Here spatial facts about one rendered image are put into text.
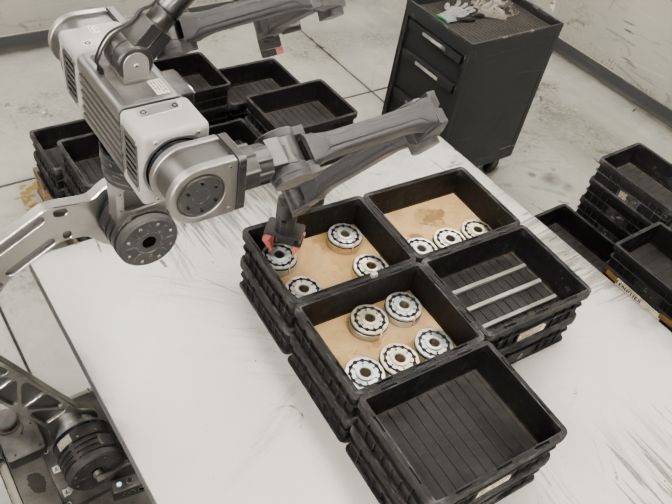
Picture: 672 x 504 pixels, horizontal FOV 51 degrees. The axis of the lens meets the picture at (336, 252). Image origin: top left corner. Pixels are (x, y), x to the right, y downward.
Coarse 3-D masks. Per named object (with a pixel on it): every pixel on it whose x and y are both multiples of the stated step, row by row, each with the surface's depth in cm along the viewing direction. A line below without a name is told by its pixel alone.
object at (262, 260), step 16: (320, 208) 203; (368, 208) 206; (256, 224) 194; (384, 224) 202; (400, 240) 198; (256, 256) 187; (272, 272) 182; (384, 272) 188; (336, 288) 181; (288, 304) 177
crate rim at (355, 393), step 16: (400, 272) 190; (352, 288) 182; (304, 304) 176; (304, 320) 172; (464, 320) 181; (320, 336) 169; (480, 336) 177; (320, 352) 169; (448, 352) 172; (336, 368) 163; (416, 368) 167; (352, 384) 161; (384, 384) 162
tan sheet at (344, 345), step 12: (384, 300) 194; (324, 324) 185; (336, 324) 186; (420, 324) 190; (432, 324) 191; (324, 336) 182; (336, 336) 183; (348, 336) 183; (384, 336) 185; (396, 336) 186; (408, 336) 186; (336, 348) 180; (348, 348) 181; (360, 348) 181; (372, 348) 182; (348, 360) 178
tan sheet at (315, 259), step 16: (352, 224) 215; (304, 240) 207; (320, 240) 208; (304, 256) 202; (320, 256) 203; (336, 256) 204; (352, 256) 205; (304, 272) 197; (320, 272) 198; (336, 272) 199
